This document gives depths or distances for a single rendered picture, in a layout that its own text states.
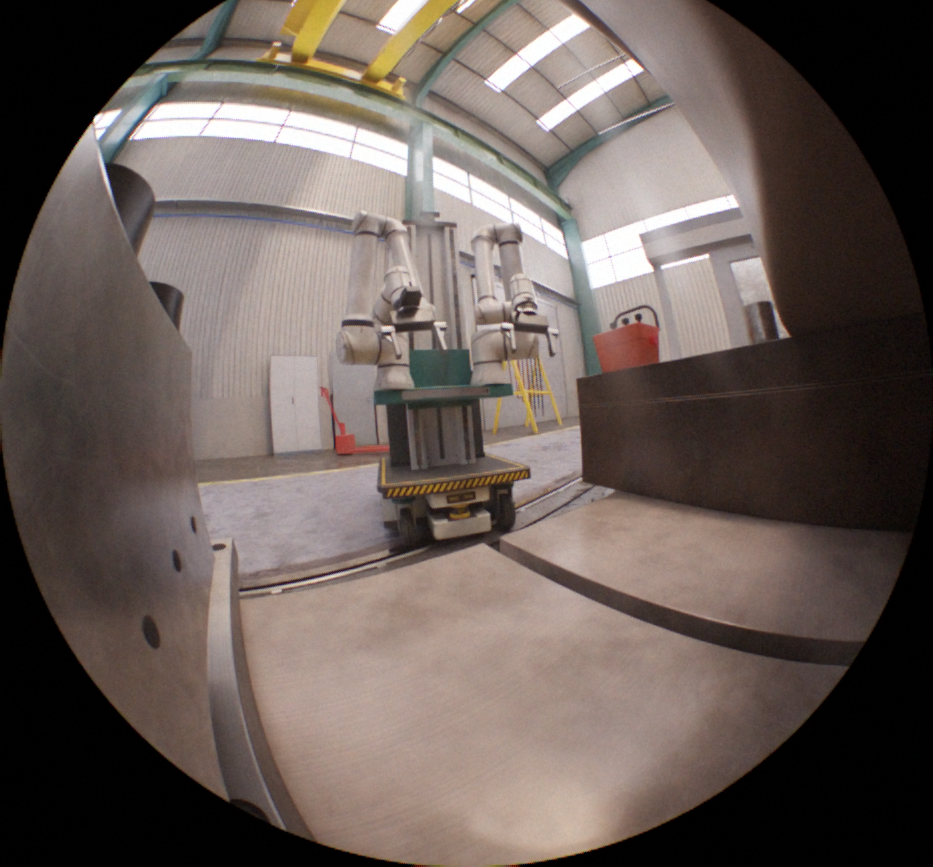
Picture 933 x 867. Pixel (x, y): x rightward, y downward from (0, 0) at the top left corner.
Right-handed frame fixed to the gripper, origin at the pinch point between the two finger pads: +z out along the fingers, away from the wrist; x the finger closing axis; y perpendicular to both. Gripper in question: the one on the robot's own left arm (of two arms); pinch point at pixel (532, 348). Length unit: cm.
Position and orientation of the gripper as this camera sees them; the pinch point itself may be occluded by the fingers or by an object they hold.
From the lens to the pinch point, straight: 94.5
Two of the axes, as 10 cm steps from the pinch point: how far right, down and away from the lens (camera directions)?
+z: 0.1, 8.9, -4.5
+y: 1.2, -4.5, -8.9
